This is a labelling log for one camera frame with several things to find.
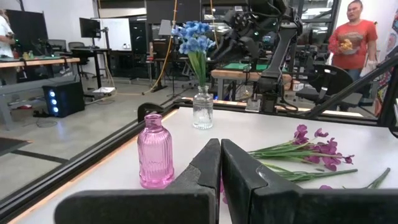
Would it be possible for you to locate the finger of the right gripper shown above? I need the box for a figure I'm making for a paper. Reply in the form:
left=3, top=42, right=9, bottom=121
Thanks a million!
left=210, top=51, right=240, bottom=63
left=214, top=45, right=242, bottom=58

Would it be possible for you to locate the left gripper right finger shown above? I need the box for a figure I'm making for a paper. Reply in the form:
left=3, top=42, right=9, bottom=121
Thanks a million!
left=221, top=138, right=398, bottom=224

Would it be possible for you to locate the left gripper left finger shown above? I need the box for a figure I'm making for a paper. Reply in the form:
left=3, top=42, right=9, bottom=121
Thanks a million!
left=54, top=138, right=221, bottom=224

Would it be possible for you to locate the clear ribbed glass vase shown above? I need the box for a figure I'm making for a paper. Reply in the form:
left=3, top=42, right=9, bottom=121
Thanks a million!
left=192, top=85, right=214, bottom=130

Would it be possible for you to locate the pink ribbed glass vase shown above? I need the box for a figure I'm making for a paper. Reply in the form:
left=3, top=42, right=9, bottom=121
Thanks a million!
left=137, top=113, right=175, bottom=190

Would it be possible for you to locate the green cutting mat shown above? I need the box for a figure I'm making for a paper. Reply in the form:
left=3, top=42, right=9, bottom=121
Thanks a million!
left=222, top=62, right=271, bottom=72

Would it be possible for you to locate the wooden table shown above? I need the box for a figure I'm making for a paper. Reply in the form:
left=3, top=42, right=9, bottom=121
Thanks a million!
left=210, top=62, right=293, bottom=101

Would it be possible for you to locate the small-blossom blue flower bunch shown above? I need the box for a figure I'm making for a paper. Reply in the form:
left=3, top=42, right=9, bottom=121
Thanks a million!
left=170, top=21, right=216, bottom=94

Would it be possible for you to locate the black music stand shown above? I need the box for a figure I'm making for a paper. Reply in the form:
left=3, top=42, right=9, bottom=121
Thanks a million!
left=157, top=19, right=187, bottom=98

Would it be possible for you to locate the black cabinet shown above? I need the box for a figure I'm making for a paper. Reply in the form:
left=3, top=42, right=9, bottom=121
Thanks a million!
left=129, top=20, right=149, bottom=78

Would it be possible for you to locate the black arched table clamp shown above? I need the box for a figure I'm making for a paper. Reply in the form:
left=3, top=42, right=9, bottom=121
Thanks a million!
left=137, top=102, right=165, bottom=123

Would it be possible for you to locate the black office chair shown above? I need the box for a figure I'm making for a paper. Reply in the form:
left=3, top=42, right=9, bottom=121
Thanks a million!
left=295, top=63, right=364, bottom=112

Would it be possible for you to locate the white whiteboard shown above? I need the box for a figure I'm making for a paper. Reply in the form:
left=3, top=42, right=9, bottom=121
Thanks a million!
left=93, top=17, right=132, bottom=52

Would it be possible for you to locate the person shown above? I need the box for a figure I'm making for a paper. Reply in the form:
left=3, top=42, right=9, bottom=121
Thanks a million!
left=0, top=9, right=17, bottom=85
left=328, top=0, right=379, bottom=108

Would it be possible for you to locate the white flat stand base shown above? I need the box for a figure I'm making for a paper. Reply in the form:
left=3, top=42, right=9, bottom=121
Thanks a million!
left=92, top=86, right=116, bottom=95

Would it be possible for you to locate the black office desk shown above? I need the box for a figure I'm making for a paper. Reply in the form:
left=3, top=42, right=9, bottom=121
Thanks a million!
left=70, top=47, right=112, bottom=90

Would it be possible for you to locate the dark green stem piece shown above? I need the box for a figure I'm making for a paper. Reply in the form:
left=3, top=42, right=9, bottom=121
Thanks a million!
left=341, top=167, right=391, bottom=190

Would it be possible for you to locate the black computer monitor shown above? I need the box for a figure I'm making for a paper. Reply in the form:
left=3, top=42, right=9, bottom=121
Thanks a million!
left=79, top=17, right=102, bottom=39

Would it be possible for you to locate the colourful patterned cloth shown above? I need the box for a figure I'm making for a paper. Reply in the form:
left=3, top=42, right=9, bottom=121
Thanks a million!
left=374, top=12, right=398, bottom=118

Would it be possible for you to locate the grey office chair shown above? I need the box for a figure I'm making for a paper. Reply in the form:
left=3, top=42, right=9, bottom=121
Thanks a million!
left=48, top=39, right=68, bottom=53
left=67, top=41, right=96, bottom=80

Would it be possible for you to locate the black computer tower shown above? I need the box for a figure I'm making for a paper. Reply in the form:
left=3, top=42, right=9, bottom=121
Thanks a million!
left=42, top=80, right=86, bottom=118

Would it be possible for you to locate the long wooden workbench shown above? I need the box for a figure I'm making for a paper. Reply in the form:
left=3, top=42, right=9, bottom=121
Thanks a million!
left=0, top=57, right=81, bottom=86

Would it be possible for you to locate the dark floor mat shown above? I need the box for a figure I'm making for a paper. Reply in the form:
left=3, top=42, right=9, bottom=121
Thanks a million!
left=0, top=136, right=33, bottom=157

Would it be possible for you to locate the black partition panel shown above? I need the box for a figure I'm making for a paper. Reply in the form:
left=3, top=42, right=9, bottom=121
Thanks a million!
left=6, top=9, right=49, bottom=55

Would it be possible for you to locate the yellow hose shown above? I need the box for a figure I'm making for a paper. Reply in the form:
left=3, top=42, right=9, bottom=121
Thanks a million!
left=142, top=0, right=178, bottom=96

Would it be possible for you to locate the grey metal base plate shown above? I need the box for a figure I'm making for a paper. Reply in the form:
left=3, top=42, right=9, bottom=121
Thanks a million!
left=245, top=98, right=261, bottom=113

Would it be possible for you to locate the black diagonal frame strut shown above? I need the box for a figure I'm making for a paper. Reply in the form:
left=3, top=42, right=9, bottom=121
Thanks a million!
left=306, top=55, right=398, bottom=119

